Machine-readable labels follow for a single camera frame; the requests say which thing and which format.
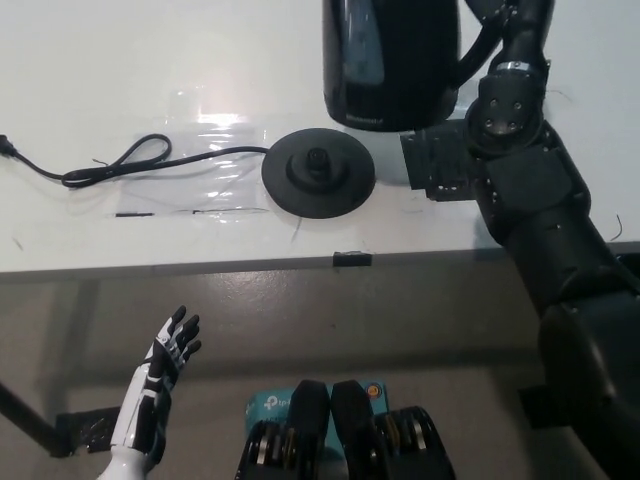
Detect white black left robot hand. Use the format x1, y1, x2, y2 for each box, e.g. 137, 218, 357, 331
108, 304, 203, 454

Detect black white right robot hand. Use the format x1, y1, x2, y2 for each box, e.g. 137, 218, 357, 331
480, 0, 557, 65

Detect black electric kettle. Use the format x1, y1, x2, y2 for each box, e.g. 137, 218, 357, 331
321, 0, 507, 133

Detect round black kettle base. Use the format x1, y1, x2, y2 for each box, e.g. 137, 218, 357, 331
261, 128, 377, 222

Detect teal tp-link box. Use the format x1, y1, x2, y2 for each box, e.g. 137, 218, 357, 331
244, 380, 391, 466

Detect black slanted table leg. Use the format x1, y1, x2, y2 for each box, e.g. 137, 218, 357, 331
0, 382, 69, 459

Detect black tape patch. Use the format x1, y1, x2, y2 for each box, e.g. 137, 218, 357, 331
398, 119, 484, 204

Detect clear plastic tape sheet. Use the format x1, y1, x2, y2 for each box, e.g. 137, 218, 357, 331
115, 119, 274, 220

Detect black robot torso blocks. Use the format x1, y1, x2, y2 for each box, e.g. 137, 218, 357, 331
234, 379, 456, 480

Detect small black tape tab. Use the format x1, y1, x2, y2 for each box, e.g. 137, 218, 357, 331
332, 251, 374, 268

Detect black power cord with plug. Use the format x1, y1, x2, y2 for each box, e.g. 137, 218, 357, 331
0, 132, 272, 190

